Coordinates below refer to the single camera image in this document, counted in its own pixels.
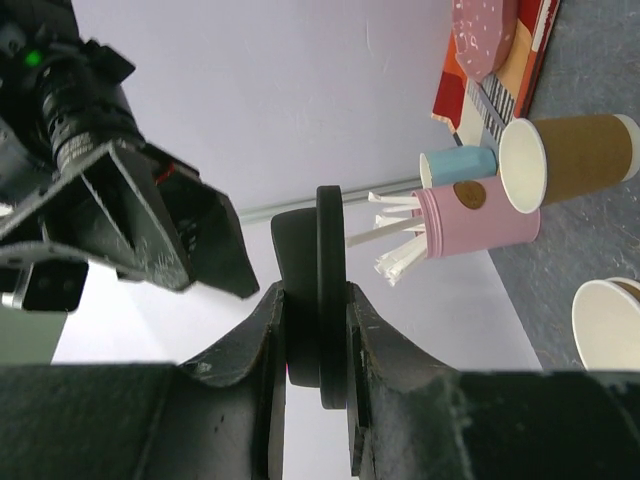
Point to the brown paper cup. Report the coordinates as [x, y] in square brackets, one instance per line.
[605, 323]
[548, 161]

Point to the pink dotted plate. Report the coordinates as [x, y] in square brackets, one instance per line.
[483, 32]

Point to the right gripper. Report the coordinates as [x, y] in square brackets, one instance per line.
[61, 99]

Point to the pink straw holder cup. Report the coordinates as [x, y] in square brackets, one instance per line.
[471, 216]

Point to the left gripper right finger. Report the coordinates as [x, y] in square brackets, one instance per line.
[410, 416]

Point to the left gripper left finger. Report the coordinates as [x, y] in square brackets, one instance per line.
[219, 415]

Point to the light blue cup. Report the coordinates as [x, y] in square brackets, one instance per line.
[462, 163]

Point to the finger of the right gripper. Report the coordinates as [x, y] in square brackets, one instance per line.
[207, 224]

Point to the patterned orange cloth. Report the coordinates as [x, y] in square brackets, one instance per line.
[477, 112]

